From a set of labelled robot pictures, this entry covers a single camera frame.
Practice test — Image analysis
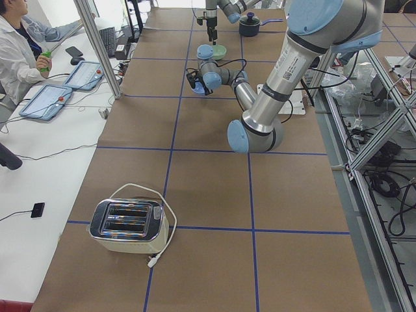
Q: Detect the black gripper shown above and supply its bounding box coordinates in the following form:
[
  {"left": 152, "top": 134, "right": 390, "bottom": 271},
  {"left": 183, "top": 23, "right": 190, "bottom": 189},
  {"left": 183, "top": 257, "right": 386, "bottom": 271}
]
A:
[
  {"left": 203, "top": 10, "right": 218, "bottom": 45},
  {"left": 200, "top": 80, "right": 213, "bottom": 94}
]

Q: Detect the blue bowl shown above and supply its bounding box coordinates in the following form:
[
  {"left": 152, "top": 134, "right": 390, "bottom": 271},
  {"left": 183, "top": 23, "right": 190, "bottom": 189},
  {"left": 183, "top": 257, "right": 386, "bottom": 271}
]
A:
[{"left": 191, "top": 81, "right": 205, "bottom": 96}]

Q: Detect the green bowl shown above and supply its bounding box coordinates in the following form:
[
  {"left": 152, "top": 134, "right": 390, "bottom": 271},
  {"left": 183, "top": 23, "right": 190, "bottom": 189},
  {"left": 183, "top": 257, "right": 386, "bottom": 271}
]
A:
[{"left": 212, "top": 44, "right": 227, "bottom": 60}]

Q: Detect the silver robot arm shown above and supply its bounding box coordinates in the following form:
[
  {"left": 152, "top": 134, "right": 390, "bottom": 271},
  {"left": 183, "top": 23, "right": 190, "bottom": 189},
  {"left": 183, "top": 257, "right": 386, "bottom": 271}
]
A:
[
  {"left": 197, "top": 0, "right": 385, "bottom": 153},
  {"left": 197, "top": 0, "right": 259, "bottom": 46}
]

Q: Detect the dark blue lidded saucepan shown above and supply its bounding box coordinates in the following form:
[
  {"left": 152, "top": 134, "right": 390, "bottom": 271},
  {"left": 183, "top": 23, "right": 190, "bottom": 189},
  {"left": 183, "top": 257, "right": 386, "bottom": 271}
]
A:
[{"left": 239, "top": 12, "right": 283, "bottom": 37}]

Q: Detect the black keyboard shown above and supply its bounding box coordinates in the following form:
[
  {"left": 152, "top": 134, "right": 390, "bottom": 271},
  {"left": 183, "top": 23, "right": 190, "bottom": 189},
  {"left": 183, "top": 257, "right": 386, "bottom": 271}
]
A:
[{"left": 99, "top": 27, "right": 116, "bottom": 58}]

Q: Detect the far blue teach pendant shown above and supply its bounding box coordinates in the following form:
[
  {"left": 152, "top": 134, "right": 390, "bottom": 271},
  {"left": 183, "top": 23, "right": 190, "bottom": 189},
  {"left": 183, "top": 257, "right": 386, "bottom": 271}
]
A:
[{"left": 63, "top": 60, "right": 103, "bottom": 91}]

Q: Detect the blue teach pendant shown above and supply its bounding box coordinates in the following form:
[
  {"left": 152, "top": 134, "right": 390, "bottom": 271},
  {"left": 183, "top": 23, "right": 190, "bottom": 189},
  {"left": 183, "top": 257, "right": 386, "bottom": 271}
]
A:
[
  {"left": 19, "top": 84, "right": 73, "bottom": 121},
  {"left": 63, "top": 60, "right": 103, "bottom": 91}
]

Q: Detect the black computer mouse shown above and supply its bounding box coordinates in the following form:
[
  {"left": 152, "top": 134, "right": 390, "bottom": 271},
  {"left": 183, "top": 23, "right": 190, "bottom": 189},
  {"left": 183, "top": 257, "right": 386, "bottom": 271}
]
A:
[{"left": 70, "top": 57, "right": 84, "bottom": 66}]

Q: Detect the black smartphone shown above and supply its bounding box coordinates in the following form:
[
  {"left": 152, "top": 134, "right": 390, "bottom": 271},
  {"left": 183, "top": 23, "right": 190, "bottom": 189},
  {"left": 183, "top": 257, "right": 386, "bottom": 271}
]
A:
[{"left": 66, "top": 46, "right": 83, "bottom": 57}]

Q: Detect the cream two-slot toaster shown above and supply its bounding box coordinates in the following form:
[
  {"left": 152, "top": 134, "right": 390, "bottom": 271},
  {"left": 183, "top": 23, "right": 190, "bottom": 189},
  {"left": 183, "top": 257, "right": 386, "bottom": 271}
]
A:
[{"left": 89, "top": 198, "right": 169, "bottom": 254}]

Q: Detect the near blue teach pendant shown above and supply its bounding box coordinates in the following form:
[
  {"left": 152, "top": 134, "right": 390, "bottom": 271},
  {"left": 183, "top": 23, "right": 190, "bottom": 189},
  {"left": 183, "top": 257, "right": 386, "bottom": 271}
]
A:
[{"left": 19, "top": 84, "right": 73, "bottom": 121}]

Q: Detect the person in white coat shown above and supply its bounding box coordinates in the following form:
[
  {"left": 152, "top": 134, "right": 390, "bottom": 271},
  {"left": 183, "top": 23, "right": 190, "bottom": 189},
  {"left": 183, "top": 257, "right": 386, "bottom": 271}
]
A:
[{"left": 1, "top": 1, "right": 82, "bottom": 105}]

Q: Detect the small black square device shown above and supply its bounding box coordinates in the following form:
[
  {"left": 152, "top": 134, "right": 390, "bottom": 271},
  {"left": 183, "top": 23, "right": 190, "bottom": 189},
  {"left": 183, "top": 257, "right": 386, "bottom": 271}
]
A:
[{"left": 31, "top": 202, "right": 45, "bottom": 218}]

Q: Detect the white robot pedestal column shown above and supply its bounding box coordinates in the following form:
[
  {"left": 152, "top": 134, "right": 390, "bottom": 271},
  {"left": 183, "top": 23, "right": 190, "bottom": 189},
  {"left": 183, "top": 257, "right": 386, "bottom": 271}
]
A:
[{"left": 256, "top": 83, "right": 308, "bottom": 116}]

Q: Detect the aluminium frame post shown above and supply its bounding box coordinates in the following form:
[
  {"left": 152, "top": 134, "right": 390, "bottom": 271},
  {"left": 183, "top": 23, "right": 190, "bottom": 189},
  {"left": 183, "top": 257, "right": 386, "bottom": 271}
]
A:
[{"left": 73, "top": 0, "right": 122, "bottom": 99}]

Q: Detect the green handled tool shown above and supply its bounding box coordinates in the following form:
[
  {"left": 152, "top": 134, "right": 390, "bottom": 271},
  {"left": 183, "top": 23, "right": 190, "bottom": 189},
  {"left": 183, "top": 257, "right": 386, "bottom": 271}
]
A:
[{"left": 38, "top": 51, "right": 51, "bottom": 72}]

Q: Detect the white toaster power cord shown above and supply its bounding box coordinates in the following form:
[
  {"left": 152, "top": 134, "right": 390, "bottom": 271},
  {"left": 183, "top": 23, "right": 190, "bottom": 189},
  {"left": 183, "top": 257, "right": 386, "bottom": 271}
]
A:
[{"left": 109, "top": 183, "right": 178, "bottom": 268}]

